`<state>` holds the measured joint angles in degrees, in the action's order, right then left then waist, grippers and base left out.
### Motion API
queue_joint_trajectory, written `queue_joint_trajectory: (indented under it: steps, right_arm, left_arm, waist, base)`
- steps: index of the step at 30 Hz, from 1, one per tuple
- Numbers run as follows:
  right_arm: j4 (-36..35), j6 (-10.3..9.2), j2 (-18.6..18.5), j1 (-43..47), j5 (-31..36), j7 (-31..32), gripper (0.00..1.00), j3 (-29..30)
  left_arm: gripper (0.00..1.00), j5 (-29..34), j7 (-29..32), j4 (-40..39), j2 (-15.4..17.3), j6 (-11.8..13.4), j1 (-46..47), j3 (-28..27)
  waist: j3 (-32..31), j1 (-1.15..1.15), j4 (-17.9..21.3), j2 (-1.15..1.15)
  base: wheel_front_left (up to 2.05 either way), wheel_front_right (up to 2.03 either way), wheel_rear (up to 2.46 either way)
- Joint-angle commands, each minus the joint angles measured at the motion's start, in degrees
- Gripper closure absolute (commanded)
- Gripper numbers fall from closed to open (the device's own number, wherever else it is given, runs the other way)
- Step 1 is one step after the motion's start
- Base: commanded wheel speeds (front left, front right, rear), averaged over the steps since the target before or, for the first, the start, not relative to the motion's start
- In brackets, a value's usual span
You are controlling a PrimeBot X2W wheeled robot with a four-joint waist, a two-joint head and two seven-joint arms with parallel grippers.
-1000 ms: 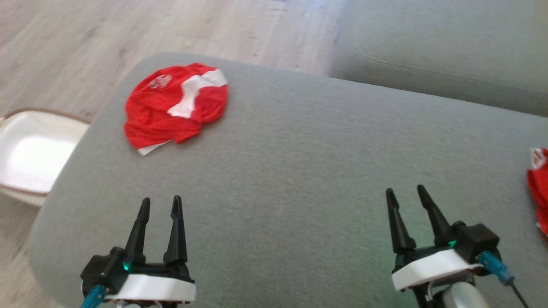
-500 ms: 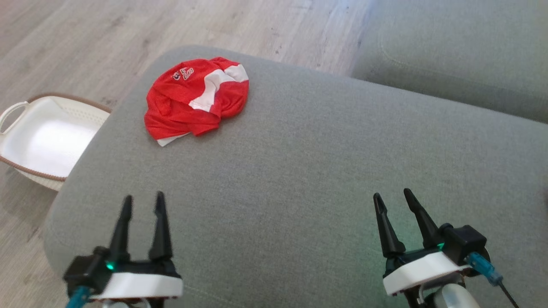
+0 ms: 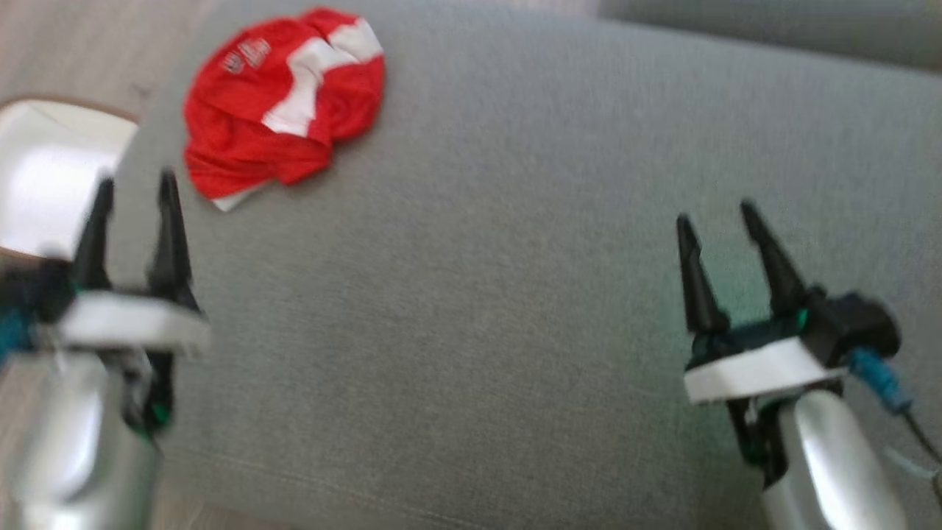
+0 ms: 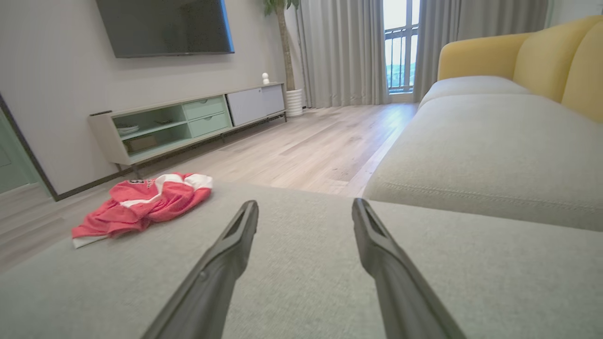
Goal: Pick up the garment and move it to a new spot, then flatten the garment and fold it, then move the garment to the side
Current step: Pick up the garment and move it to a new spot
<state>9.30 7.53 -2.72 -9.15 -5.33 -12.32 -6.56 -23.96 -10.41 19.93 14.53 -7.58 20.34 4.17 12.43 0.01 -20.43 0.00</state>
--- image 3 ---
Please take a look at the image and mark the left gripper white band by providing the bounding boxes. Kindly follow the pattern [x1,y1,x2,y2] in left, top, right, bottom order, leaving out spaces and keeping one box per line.
[55,168,210,435]

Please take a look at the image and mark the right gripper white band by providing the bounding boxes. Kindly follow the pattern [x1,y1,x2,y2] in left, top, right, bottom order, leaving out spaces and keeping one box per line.
[676,200,847,487]

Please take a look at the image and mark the red and white basketball jersey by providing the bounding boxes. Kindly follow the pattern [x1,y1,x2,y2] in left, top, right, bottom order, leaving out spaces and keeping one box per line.
[183,7,386,213]

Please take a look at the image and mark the white laundry basket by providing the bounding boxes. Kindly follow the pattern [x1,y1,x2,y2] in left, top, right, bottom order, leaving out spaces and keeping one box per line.
[0,98,139,261]

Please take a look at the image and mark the large grey sofa seat cushion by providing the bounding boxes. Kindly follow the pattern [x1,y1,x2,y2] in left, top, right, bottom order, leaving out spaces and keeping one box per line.
[103,0,942,530]

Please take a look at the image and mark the left teal cable connector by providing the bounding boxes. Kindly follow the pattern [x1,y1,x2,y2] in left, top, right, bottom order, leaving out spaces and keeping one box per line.
[0,309,35,367]

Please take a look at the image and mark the teal cable connector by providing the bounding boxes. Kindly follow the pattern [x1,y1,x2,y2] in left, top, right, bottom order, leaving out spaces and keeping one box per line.
[846,350,913,414]
[0,309,35,367]

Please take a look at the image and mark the right teal cable connector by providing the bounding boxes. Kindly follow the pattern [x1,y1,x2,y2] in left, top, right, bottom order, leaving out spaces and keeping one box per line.
[846,350,913,414]

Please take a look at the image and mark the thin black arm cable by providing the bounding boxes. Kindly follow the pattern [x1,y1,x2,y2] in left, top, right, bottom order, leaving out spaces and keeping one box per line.
[899,409,942,509]

